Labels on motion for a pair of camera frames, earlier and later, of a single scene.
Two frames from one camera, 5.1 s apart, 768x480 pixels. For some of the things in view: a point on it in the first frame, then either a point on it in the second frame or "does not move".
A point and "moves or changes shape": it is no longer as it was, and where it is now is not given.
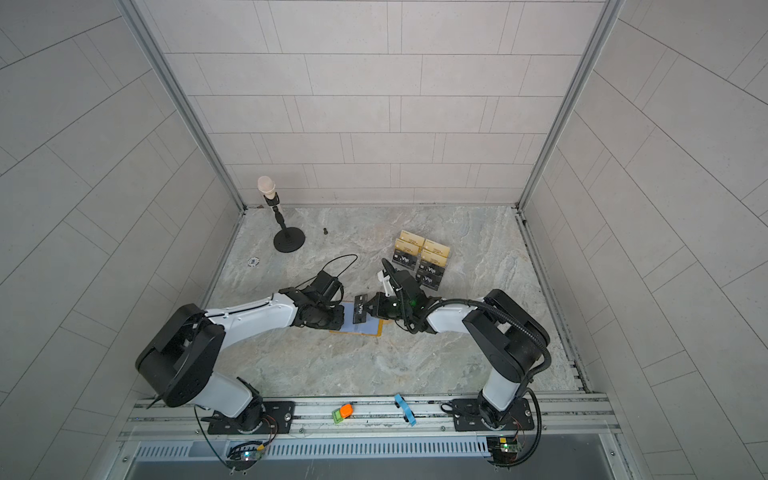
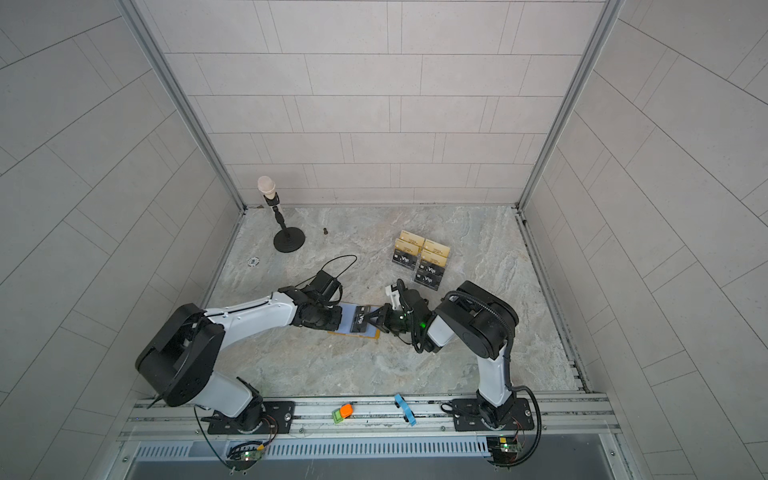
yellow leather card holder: (372, 326) does not move
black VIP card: (430, 277) does not move
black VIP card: (360, 315) moves or changes shape
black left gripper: (337, 324) does not move
